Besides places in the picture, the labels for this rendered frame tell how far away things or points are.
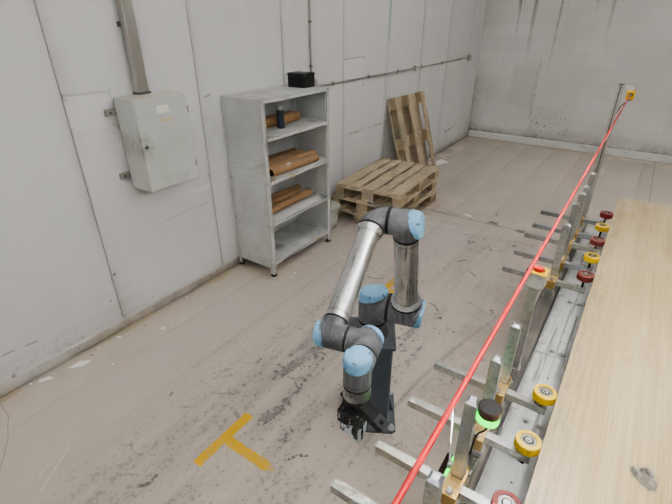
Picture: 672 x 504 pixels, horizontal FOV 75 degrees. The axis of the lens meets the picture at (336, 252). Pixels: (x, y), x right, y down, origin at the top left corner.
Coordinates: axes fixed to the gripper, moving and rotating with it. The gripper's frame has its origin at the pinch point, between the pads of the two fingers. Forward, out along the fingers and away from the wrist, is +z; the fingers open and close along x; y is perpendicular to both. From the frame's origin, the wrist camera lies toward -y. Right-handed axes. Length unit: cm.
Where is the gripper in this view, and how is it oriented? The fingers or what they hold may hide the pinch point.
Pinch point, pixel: (360, 440)
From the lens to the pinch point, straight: 163.1
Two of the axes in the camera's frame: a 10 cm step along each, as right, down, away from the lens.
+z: 0.0, 8.8, 4.7
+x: -5.6, 3.9, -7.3
